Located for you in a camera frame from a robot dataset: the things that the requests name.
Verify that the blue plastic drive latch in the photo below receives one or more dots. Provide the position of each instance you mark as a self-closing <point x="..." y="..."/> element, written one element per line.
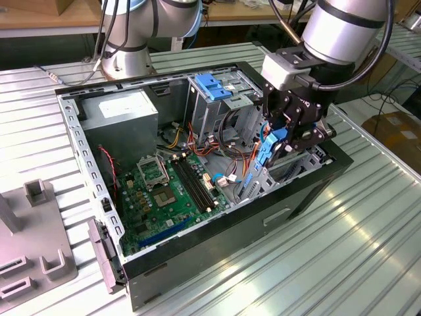
<point x="210" y="87"/>

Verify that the grey power supply unit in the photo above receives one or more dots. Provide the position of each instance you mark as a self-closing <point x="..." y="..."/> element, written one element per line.
<point x="118" y="138"/>

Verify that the black RAM slot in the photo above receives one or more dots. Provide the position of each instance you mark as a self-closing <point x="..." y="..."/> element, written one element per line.
<point x="193" y="184"/>
<point x="203" y="184"/>
<point x="188" y="184"/>
<point x="198" y="184"/>

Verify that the grey case latch panel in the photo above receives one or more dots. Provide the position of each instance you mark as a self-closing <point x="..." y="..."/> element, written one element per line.
<point x="103" y="256"/>

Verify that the metal drive cage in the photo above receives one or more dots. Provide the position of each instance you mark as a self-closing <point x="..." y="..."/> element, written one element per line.
<point x="204" y="115"/>

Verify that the metal slat side table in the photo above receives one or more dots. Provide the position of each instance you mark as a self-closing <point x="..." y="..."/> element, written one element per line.
<point x="408" y="52"/>

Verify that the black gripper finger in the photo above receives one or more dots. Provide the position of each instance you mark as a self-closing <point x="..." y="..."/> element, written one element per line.
<point x="312" y="138"/>
<point x="273" y="105"/>

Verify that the green motherboard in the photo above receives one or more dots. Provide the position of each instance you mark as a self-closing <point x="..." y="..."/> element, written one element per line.
<point x="171" y="217"/>

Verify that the blue expansion slot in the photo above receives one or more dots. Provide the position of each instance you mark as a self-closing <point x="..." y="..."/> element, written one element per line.
<point x="164" y="232"/>

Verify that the brown cardboard box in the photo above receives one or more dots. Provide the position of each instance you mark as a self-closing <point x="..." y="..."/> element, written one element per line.
<point x="394" y="138"/>

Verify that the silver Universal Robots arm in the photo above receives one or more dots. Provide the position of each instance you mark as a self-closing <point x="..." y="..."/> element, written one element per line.
<point x="342" y="29"/>

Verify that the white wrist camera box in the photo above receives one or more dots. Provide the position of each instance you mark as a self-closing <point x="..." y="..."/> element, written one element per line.
<point x="279" y="70"/>

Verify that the black open PC case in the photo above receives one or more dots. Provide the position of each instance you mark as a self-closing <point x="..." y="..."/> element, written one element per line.
<point x="230" y="237"/>

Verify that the wooden desk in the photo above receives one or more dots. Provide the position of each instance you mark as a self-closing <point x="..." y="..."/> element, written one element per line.
<point x="237" y="14"/>

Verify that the metal disk bay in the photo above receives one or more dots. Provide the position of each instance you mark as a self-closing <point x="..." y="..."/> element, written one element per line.
<point x="253" y="189"/>

